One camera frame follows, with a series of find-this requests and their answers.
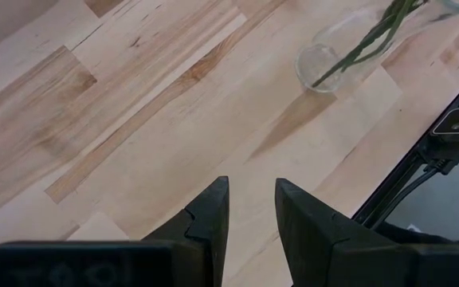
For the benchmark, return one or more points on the silver table-level camera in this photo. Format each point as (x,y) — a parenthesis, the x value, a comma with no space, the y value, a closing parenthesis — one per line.
(458,119)

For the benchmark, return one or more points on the clear glass vase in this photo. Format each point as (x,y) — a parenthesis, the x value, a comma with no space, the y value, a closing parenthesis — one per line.
(309,64)

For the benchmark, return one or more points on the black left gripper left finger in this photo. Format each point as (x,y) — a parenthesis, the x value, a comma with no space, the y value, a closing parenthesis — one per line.
(94,265)

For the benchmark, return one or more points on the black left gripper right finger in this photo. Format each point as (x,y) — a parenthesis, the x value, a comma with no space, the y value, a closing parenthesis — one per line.
(353,263)

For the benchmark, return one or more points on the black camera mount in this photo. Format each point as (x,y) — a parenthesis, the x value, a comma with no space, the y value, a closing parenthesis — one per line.
(444,153)

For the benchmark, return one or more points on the red artificial flower bunch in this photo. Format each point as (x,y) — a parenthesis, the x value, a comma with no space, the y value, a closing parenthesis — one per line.
(367,45)

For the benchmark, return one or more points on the black aluminium table frame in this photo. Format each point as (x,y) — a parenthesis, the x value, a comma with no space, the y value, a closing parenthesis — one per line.
(373,207)

